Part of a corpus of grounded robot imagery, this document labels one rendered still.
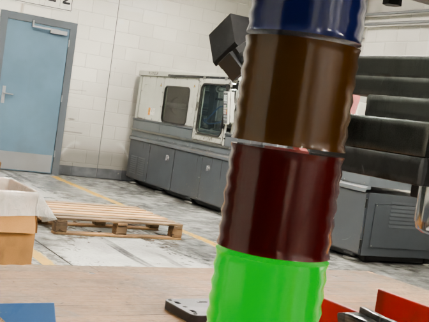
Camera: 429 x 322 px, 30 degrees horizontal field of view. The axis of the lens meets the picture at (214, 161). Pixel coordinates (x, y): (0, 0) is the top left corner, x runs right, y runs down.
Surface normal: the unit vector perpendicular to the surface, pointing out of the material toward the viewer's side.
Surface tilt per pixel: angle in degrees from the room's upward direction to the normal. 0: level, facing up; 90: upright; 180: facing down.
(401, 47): 90
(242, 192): 76
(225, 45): 90
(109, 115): 90
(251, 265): 104
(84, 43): 90
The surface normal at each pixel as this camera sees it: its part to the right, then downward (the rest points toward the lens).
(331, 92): 0.50, -0.13
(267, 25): -0.65, -0.30
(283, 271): 0.07, 0.31
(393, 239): 0.48, 0.11
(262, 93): -0.63, 0.20
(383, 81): -0.83, -0.09
